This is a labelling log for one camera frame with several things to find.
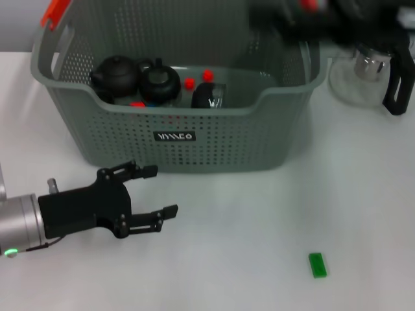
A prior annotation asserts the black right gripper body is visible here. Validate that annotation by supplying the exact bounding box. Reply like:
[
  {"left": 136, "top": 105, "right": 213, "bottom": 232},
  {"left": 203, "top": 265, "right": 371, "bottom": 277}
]
[{"left": 254, "top": 0, "right": 325, "bottom": 42}]

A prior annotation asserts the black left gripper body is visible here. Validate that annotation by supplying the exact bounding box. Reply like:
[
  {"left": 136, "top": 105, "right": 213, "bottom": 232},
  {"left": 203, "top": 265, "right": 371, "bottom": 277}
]
[{"left": 37, "top": 168, "right": 133, "bottom": 240}]

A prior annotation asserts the glass teacup with black holder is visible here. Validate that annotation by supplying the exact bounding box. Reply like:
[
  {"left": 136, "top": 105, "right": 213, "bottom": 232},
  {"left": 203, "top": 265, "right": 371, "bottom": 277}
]
[
  {"left": 190, "top": 80, "right": 228, "bottom": 109},
  {"left": 138, "top": 57, "right": 182, "bottom": 108}
]

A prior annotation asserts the green rectangular brick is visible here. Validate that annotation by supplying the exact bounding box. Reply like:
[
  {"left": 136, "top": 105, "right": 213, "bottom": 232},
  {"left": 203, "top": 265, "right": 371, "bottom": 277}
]
[{"left": 307, "top": 252, "right": 329, "bottom": 279}]

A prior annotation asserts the gray perforated storage bin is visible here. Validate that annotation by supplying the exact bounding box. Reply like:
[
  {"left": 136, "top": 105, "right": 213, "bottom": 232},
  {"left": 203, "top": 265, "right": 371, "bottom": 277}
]
[{"left": 29, "top": 0, "right": 326, "bottom": 174}]

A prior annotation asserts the black ceramic teapot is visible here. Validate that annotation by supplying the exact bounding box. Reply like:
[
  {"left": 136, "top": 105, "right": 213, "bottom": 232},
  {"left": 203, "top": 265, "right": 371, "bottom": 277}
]
[{"left": 89, "top": 54, "right": 143, "bottom": 97}]

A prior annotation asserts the glass pitcher with black lid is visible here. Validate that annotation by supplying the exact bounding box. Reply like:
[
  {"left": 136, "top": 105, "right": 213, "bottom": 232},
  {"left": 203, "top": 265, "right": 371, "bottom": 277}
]
[{"left": 327, "top": 32, "right": 415, "bottom": 117}]

